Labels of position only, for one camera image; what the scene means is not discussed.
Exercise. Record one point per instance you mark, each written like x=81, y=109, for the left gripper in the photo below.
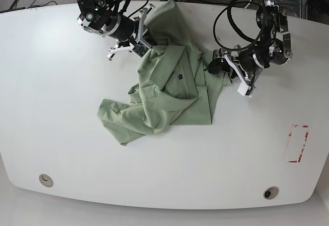
x=244, y=59

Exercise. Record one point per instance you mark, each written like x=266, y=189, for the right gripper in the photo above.
x=126, y=29

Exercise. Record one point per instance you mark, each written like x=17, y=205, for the green t-shirt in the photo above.
x=174, y=85

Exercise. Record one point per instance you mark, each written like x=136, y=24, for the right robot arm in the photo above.
x=107, y=18

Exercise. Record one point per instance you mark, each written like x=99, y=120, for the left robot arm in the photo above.
x=271, y=46

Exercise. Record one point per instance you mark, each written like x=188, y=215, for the red tape rectangle marking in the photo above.
x=297, y=139

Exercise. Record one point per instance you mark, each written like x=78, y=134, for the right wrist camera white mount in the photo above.
x=137, y=38

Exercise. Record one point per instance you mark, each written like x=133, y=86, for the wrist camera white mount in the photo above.
x=245, y=88
x=137, y=38

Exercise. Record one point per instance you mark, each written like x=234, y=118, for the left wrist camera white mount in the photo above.
x=245, y=88

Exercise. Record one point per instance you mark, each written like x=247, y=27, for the right table cable grommet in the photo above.
x=271, y=193

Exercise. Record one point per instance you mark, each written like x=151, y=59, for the table cable grommet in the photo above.
x=46, y=180
x=271, y=193

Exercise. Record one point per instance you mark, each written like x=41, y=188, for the left table cable grommet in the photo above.
x=46, y=180

